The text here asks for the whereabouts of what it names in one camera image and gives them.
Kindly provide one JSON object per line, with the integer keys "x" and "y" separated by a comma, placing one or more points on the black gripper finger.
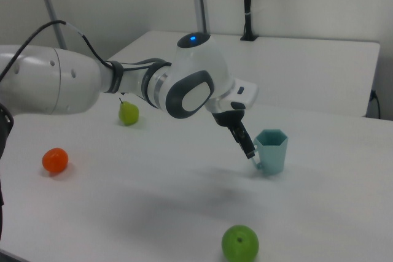
{"x": 242, "y": 139}

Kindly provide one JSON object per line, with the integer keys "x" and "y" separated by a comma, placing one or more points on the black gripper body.
{"x": 227, "y": 117}

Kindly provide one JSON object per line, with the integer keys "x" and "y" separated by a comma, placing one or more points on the light blue hexagonal mug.
{"x": 273, "y": 157}

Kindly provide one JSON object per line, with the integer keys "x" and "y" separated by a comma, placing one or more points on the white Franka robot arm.
{"x": 199, "y": 65}

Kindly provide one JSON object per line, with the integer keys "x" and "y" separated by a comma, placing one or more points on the white side table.
{"x": 307, "y": 68}

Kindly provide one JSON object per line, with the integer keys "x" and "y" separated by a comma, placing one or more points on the green toy pear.
{"x": 129, "y": 116}

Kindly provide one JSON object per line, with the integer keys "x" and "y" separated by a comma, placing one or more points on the green toy apple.
{"x": 239, "y": 243}

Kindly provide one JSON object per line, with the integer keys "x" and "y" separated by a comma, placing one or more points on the orange toy tangerine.
{"x": 55, "y": 160}

